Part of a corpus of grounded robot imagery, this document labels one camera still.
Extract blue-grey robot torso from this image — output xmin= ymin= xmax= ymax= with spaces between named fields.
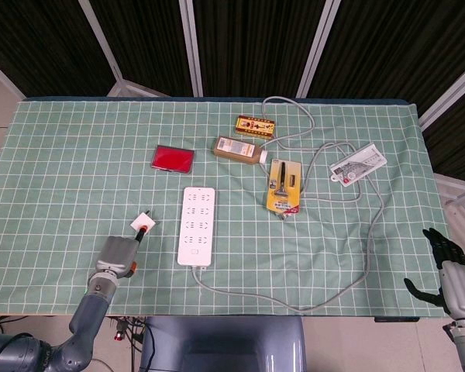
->
xmin=139 ymin=315 xmax=307 ymax=372

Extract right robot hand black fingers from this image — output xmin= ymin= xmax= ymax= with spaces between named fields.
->
xmin=405 ymin=227 xmax=465 ymax=319

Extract green checked tablecloth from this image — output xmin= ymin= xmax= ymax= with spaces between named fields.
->
xmin=0 ymin=96 xmax=453 ymax=317

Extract white charger cube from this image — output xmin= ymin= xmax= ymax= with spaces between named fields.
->
xmin=130 ymin=210 xmax=157 ymax=233

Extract red flat case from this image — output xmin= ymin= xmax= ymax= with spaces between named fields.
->
xmin=150 ymin=144 xmax=197 ymax=176

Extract razor in yellow blister pack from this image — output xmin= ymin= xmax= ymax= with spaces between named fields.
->
xmin=266 ymin=157 xmax=303 ymax=215

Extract white power strip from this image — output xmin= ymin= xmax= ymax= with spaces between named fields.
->
xmin=177 ymin=186 xmax=218 ymax=269

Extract black folding screen panel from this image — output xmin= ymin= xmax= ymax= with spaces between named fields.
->
xmin=88 ymin=0 xmax=197 ymax=98
xmin=422 ymin=77 xmax=465 ymax=175
xmin=0 ymin=0 xmax=117 ymax=98
xmin=305 ymin=0 xmax=465 ymax=113
xmin=193 ymin=0 xmax=326 ymax=98

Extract ruler set in clear package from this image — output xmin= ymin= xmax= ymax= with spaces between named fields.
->
xmin=329 ymin=143 xmax=388 ymax=188

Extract brown liquid plastic bottle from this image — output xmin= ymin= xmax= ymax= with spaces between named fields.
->
xmin=212 ymin=136 xmax=268 ymax=166

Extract grey power strip cable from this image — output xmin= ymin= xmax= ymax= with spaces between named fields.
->
xmin=191 ymin=96 xmax=384 ymax=312

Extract white metal frame stand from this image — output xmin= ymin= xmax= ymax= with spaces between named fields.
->
xmin=433 ymin=172 xmax=465 ymax=249

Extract yellow red small box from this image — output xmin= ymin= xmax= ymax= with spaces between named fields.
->
xmin=234 ymin=115 xmax=277 ymax=140

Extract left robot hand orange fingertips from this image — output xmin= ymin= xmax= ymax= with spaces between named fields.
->
xmin=95 ymin=226 xmax=148 ymax=278

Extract cable bundle with red connector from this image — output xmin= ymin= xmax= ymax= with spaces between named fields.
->
xmin=108 ymin=315 xmax=150 ymax=372

